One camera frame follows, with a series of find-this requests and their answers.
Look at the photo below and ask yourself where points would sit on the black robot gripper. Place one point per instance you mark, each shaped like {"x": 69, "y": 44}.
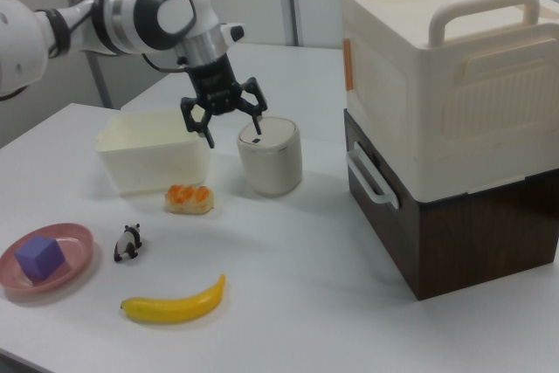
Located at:
{"x": 214, "y": 82}

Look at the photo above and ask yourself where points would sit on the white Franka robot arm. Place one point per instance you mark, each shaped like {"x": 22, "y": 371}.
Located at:
{"x": 131, "y": 10}

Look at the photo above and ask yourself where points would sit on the cream open plastic bin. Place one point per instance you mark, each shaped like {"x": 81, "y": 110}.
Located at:
{"x": 148, "y": 167}

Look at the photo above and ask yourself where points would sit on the dark wood drawer cabinet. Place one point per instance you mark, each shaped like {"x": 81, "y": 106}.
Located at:
{"x": 480, "y": 242}

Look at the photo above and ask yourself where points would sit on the small beige lidded trash can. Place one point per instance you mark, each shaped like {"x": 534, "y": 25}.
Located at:
{"x": 273, "y": 163}

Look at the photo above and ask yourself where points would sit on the orange glazed toy bread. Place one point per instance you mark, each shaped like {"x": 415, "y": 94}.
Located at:
{"x": 190, "y": 199}

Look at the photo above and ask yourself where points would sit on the small panda figurine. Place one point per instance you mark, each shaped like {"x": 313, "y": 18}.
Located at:
{"x": 126, "y": 244}

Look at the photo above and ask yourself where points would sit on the pink round plate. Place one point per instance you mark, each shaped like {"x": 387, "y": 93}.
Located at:
{"x": 74, "y": 250}

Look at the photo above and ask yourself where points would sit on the yellow toy banana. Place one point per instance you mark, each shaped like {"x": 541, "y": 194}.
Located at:
{"x": 174, "y": 309}

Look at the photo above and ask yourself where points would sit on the cream plastic storage box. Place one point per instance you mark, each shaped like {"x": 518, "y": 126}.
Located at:
{"x": 458, "y": 84}

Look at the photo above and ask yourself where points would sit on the purple foam cube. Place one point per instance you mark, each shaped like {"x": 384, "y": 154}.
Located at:
{"x": 39, "y": 259}

